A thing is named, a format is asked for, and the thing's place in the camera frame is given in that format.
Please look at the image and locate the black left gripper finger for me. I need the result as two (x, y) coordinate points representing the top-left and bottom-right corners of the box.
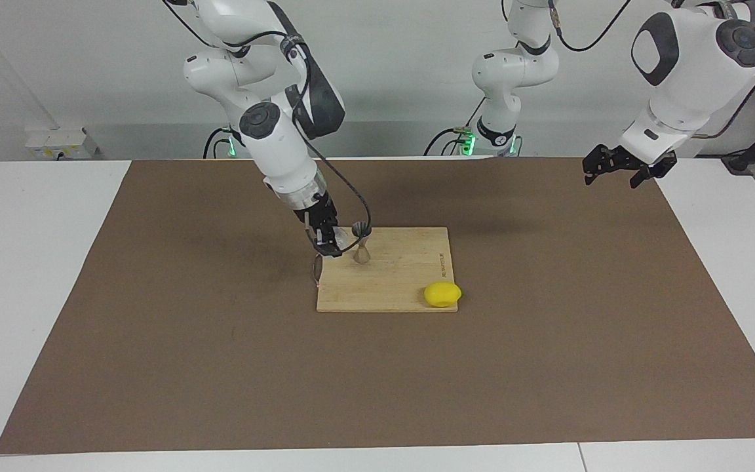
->
(630, 167), (665, 189)
(582, 146), (621, 186)

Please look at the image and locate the black arm base cable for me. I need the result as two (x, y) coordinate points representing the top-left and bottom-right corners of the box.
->
(204, 128), (234, 159)
(423, 127), (478, 157)

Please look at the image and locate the bamboo cutting board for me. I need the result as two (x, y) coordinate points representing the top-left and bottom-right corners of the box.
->
(313, 227), (459, 313)

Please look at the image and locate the white power strip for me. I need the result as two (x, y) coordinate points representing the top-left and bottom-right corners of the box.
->
(25, 127), (100, 160)

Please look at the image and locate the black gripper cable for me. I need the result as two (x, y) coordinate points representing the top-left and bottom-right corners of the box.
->
(548, 0), (755, 140)
(273, 33), (373, 238)

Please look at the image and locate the steel double jigger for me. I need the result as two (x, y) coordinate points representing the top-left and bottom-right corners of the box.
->
(351, 222), (373, 265)

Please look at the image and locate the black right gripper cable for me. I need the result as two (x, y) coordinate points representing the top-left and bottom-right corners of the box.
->
(273, 33), (373, 238)

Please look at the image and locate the yellow lemon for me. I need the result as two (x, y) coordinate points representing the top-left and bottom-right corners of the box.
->
(424, 282), (463, 308)

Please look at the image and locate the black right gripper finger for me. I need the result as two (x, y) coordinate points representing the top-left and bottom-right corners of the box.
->
(311, 223), (344, 258)

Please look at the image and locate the brown table mat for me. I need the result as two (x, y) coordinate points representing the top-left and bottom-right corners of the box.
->
(0, 156), (755, 455)

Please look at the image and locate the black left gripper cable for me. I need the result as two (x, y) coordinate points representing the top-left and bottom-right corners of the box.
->
(548, 0), (755, 140)

